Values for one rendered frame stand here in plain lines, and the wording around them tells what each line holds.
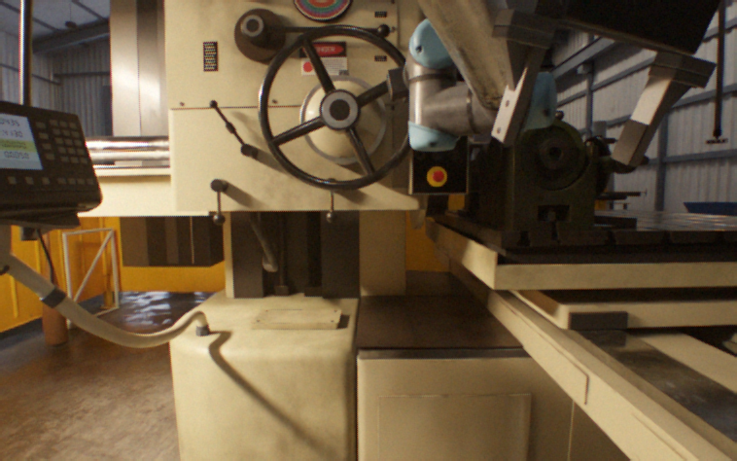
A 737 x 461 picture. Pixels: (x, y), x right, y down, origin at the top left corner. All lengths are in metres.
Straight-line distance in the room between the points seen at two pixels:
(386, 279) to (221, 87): 1.10
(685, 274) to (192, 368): 1.51
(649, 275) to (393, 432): 0.89
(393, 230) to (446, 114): 1.23
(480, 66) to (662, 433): 0.67
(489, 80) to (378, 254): 1.38
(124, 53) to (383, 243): 1.52
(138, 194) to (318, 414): 1.04
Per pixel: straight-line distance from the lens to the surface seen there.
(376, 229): 1.77
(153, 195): 1.61
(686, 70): 0.44
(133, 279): 4.31
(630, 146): 0.44
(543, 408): 1.46
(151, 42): 2.17
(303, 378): 1.31
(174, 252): 2.03
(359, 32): 0.94
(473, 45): 0.44
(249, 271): 1.89
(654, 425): 0.87
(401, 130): 1.12
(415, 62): 0.63
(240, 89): 1.21
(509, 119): 0.35
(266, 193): 1.15
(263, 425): 1.43
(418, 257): 3.60
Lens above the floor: 1.10
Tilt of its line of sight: 6 degrees down
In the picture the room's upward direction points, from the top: straight up
